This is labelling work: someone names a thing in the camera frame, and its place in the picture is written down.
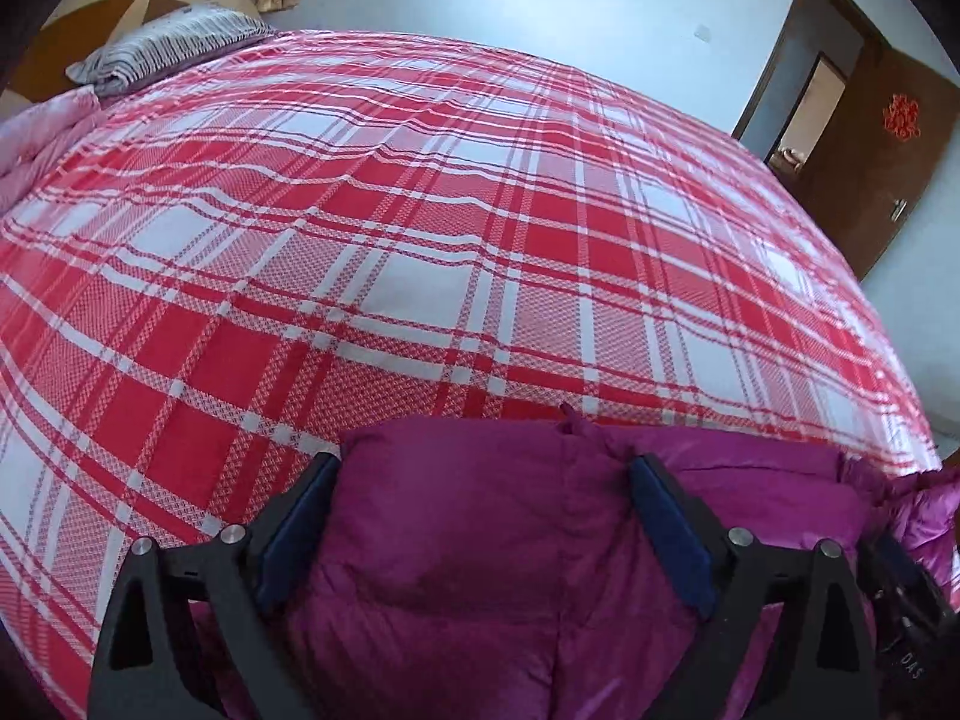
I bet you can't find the striped grey pillow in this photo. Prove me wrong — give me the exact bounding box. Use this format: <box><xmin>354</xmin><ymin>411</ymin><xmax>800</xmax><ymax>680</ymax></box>
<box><xmin>65</xmin><ymin>4</ymin><xmax>275</xmax><ymax>98</ymax></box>

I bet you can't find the red white plaid bedsheet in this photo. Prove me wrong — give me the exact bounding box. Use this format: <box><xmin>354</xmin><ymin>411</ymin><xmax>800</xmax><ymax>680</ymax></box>
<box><xmin>2</xmin><ymin>31</ymin><xmax>939</xmax><ymax>718</ymax></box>

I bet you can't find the brown door frame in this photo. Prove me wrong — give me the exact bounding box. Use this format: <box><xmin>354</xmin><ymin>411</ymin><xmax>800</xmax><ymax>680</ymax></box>
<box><xmin>734</xmin><ymin>0</ymin><xmax>890</xmax><ymax>190</ymax></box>

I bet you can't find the cream brown wooden headboard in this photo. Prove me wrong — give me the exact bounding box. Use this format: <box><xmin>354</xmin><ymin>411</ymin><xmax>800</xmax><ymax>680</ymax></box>
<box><xmin>2</xmin><ymin>0</ymin><xmax>259</xmax><ymax>104</ymax></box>

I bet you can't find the brown wooden door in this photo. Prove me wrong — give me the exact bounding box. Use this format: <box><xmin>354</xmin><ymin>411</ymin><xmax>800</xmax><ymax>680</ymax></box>
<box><xmin>796</xmin><ymin>47</ymin><xmax>958</xmax><ymax>278</ymax></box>

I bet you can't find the magenta quilted down jacket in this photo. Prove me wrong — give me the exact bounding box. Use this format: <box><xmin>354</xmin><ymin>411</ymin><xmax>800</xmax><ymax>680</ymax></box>
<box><xmin>268</xmin><ymin>411</ymin><xmax>958</xmax><ymax>718</ymax></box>

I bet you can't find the pink floral folded quilt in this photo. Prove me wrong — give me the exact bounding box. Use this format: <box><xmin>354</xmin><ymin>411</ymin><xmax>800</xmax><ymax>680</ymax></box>
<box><xmin>0</xmin><ymin>86</ymin><xmax>104</xmax><ymax>213</ymax></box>

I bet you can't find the silver door handle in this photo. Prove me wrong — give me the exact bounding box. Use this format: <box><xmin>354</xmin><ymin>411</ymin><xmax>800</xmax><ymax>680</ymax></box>
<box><xmin>890</xmin><ymin>199</ymin><xmax>908</xmax><ymax>223</ymax></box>

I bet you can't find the red double happiness sticker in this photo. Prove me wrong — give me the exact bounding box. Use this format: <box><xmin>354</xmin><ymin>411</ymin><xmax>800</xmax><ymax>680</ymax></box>
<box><xmin>882</xmin><ymin>93</ymin><xmax>921</xmax><ymax>143</ymax></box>

